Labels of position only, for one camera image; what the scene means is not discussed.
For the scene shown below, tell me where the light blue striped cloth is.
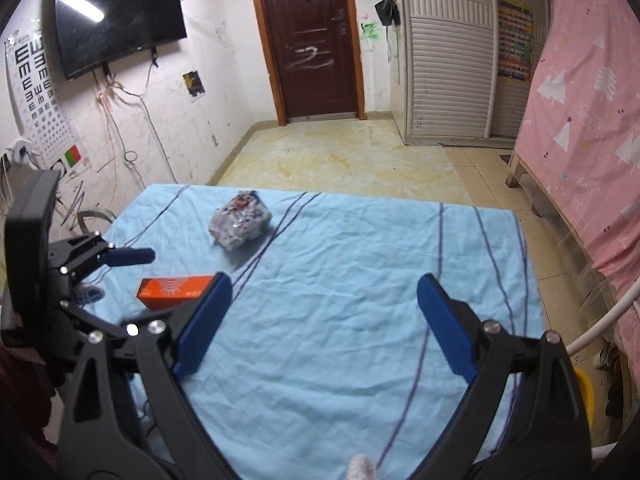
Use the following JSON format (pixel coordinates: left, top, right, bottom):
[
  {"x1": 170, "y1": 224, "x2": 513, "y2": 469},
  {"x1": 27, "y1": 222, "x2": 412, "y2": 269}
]
[{"x1": 82, "y1": 183, "x2": 546, "y2": 480}]

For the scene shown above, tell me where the white power strip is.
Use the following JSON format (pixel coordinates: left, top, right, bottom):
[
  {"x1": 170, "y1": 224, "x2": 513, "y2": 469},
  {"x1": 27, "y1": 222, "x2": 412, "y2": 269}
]
[{"x1": 0, "y1": 137, "x2": 37, "y2": 171}]

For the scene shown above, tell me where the wooden bed frame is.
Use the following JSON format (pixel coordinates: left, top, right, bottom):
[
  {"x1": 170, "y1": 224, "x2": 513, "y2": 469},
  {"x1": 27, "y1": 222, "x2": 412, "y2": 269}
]
[{"x1": 505, "y1": 147, "x2": 532, "y2": 188}]

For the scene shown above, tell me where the colourful grid wall chart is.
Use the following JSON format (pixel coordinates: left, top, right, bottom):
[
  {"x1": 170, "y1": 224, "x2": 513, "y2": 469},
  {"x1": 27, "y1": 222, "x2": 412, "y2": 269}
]
[{"x1": 496, "y1": 0, "x2": 533, "y2": 83}]

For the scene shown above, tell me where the small dark wall poster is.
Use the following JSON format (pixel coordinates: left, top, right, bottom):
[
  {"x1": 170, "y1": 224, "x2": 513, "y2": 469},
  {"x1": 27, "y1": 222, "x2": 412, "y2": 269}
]
[{"x1": 182, "y1": 70, "x2": 207, "y2": 104}]

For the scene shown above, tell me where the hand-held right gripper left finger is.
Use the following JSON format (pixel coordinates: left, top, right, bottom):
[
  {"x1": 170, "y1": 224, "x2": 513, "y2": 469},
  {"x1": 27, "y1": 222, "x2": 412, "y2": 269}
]
[{"x1": 59, "y1": 271, "x2": 233, "y2": 480}]

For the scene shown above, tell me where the white metal chair orange seat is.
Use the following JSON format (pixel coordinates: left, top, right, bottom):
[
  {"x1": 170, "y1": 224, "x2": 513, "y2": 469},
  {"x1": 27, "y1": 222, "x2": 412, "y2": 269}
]
[{"x1": 567, "y1": 295, "x2": 640, "y2": 461}]

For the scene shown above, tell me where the black hanging bag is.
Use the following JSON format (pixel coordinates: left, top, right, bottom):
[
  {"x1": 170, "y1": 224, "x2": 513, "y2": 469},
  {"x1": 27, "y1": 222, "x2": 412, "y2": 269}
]
[{"x1": 375, "y1": 0, "x2": 401, "y2": 26}]

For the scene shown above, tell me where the white wall cable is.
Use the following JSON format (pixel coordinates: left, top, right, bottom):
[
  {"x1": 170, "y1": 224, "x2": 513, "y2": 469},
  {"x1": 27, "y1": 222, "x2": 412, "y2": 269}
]
[{"x1": 100, "y1": 62, "x2": 178, "y2": 186}]

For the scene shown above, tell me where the yellow plastic bin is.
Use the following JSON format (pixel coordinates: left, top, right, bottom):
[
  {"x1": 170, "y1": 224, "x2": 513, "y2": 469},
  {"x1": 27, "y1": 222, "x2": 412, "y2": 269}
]
[{"x1": 574, "y1": 366, "x2": 596, "y2": 433}]

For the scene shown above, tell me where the orange box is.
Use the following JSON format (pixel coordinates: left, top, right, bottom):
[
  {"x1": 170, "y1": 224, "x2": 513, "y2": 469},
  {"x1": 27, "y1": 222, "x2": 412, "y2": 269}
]
[{"x1": 137, "y1": 275, "x2": 216, "y2": 311}]

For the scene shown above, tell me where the black flat television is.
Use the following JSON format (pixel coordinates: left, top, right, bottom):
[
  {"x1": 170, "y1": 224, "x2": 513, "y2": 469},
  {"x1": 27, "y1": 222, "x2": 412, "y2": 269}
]
[{"x1": 53, "y1": 0, "x2": 188, "y2": 81}]

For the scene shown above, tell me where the dark brown door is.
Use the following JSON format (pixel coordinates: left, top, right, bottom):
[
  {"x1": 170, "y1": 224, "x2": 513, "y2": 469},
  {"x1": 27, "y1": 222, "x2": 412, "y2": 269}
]
[{"x1": 248, "y1": 0, "x2": 366, "y2": 126}]

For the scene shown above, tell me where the eye test wall chart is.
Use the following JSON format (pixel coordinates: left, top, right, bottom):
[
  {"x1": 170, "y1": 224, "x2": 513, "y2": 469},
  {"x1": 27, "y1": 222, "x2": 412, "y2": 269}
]
[{"x1": 5, "y1": 27, "x2": 93, "y2": 171}]

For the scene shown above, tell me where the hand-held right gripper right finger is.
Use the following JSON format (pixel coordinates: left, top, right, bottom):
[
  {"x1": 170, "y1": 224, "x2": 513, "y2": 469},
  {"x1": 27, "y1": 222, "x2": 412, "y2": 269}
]
[{"x1": 416, "y1": 273, "x2": 596, "y2": 480}]

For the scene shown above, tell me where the pink tree print curtain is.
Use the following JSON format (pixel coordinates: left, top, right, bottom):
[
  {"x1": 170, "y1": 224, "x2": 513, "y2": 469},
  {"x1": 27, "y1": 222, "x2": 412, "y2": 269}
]
[{"x1": 515, "y1": 0, "x2": 640, "y2": 356}]

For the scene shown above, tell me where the clear plastic bag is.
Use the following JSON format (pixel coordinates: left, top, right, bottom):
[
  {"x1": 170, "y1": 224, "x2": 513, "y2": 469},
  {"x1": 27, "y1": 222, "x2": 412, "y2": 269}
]
[{"x1": 209, "y1": 190, "x2": 273, "y2": 252}]

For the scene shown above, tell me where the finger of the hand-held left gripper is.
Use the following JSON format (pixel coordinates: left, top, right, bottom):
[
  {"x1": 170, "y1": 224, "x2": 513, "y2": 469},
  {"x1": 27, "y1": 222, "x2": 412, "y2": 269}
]
[
  {"x1": 47, "y1": 232, "x2": 156, "y2": 285},
  {"x1": 56, "y1": 287, "x2": 146, "y2": 345}
]

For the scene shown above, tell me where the white louvered wardrobe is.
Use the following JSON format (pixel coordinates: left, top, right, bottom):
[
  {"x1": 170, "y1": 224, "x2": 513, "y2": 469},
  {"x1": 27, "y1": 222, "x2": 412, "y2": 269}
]
[{"x1": 392, "y1": 0, "x2": 551, "y2": 147}]

